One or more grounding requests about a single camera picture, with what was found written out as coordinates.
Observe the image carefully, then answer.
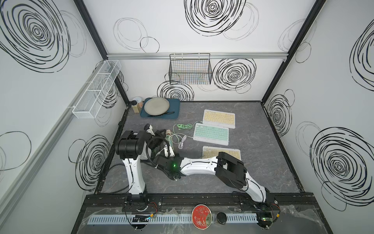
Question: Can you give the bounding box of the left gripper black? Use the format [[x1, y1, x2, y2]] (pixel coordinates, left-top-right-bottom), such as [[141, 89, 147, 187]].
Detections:
[[149, 130, 166, 152]]

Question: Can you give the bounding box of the white charging cable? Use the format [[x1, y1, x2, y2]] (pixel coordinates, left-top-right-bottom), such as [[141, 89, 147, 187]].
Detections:
[[172, 134, 189, 150]]

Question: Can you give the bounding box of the green charging cable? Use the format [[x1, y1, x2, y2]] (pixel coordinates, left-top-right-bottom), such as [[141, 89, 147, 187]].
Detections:
[[169, 121, 202, 144]]

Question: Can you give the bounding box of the yellow wireless keyboard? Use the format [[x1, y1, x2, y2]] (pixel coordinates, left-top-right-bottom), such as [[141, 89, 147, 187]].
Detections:
[[202, 110, 236, 129], [202, 146, 242, 160]]

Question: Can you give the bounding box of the green wireless keyboard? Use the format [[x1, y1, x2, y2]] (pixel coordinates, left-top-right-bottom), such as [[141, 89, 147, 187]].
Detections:
[[193, 123, 229, 146]]

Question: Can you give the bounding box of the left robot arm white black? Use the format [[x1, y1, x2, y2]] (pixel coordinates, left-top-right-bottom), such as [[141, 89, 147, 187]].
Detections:
[[115, 123, 165, 196]]

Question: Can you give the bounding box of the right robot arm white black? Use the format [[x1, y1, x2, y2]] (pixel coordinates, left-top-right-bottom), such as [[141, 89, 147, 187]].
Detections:
[[145, 136, 272, 203]]

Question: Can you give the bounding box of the black knife on tray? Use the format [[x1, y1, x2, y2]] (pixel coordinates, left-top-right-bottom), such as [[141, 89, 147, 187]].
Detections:
[[147, 111, 175, 118]]

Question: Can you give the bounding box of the grey round plate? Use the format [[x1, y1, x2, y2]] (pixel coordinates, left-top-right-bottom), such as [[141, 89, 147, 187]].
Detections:
[[144, 97, 170, 115]]

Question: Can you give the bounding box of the teal tray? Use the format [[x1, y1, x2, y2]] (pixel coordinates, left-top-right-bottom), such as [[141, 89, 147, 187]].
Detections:
[[140, 97, 180, 120]]

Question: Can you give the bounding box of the red round emergency button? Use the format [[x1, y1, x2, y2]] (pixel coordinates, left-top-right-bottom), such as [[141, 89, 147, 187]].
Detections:
[[192, 204, 213, 230]]

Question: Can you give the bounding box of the black round knob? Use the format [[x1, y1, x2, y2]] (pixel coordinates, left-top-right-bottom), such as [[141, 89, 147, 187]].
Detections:
[[216, 212, 228, 225]]

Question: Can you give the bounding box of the black wire wall basket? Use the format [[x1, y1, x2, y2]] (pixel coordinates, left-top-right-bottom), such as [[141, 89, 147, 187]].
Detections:
[[168, 53, 213, 85]]

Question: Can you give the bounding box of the white wire wall shelf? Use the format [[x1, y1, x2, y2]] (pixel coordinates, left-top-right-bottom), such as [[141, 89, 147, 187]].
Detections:
[[72, 60, 121, 119]]

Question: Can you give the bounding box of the white slotted cable duct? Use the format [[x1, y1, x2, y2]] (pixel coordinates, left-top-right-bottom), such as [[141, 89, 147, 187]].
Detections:
[[87, 213, 258, 225]]

